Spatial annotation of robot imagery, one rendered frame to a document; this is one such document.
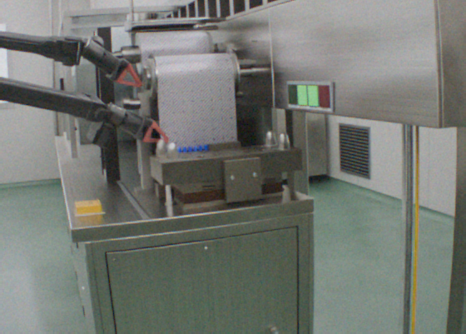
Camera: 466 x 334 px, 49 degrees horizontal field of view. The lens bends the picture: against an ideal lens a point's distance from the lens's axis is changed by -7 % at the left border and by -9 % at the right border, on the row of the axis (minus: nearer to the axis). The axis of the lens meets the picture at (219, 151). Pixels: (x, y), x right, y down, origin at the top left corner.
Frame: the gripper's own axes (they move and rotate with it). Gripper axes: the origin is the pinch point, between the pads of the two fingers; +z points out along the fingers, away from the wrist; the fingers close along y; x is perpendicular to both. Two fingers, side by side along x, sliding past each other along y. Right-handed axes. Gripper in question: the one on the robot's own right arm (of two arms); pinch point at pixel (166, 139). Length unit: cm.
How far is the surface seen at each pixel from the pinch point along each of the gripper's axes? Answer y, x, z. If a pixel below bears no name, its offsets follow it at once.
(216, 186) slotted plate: 19.0, -5.6, 13.6
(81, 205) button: 11.9, -26.0, -16.6
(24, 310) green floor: -141, -123, 0
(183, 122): 0.3, 6.7, 2.6
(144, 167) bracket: -7.8, -10.3, -0.5
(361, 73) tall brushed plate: 58, 30, 18
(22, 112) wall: -556, -45, -52
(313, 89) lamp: 36.4, 26.6, 19.2
